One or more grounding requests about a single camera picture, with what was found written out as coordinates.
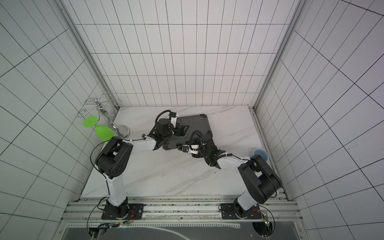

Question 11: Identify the green plastic wine glass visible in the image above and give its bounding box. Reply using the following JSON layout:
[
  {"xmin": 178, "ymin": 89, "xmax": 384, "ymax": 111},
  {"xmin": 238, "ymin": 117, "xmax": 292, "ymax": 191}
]
[{"xmin": 83, "ymin": 116, "xmax": 115, "ymax": 142}]

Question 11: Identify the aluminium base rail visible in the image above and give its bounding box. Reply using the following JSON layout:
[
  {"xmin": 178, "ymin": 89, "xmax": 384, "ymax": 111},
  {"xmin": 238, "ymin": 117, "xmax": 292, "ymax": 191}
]
[{"xmin": 62, "ymin": 196, "xmax": 303, "ymax": 228}]

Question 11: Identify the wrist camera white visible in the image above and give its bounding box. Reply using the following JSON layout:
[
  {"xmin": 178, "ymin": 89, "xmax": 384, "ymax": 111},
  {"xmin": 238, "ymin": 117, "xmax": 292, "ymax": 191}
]
[
  {"xmin": 188, "ymin": 145, "xmax": 201, "ymax": 157},
  {"xmin": 169, "ymin": 112, "xmax": 178, "ymax": 125}
]

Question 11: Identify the dark grey poker set case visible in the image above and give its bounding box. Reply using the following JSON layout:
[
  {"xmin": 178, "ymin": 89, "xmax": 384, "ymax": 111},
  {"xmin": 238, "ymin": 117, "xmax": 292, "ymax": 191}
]
[{"xmin": 163, "ymin": 114, "xmax": 213, "ymax": 150}]

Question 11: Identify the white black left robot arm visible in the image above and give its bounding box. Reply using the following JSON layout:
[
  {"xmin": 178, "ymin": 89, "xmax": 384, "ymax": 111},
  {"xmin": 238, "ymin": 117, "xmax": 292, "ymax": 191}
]
[{"xmin": 96, "ymin": 117, "xmax": 190, "ymax": 210}]

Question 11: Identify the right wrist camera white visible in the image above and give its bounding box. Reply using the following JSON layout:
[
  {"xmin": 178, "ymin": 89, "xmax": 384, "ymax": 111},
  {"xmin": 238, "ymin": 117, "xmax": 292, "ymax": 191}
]
[{"xmin": 188, "ymin": 145, "xmax": 201, "ymax": 157}]

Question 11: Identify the chrome wire glass rack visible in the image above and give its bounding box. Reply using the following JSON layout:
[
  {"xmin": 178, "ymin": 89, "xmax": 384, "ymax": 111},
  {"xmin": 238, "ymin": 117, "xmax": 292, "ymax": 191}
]
[{"xmin": 77, "ymin": 93, "xmax": 131, "ymax": 139}]

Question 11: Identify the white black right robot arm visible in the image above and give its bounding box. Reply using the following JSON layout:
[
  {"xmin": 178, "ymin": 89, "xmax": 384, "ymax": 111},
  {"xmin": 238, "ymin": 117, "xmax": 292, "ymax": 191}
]
[{"xmin": 178, "ymin": 139, "xmax": 282, "ymax": 212}]

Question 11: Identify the light blue ceramic mug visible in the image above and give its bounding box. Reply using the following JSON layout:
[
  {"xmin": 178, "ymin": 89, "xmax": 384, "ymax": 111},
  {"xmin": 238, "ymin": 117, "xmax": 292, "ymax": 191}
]
[{"xmin": 254, "ymin": 149, "xmax": 270, "ymax": 162}]

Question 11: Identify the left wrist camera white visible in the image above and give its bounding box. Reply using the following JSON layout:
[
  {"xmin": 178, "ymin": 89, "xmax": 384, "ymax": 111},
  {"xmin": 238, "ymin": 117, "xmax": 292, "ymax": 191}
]
[{"xmin": 169, "ymin": 112, "xmax": 178, "ymax": 125}]

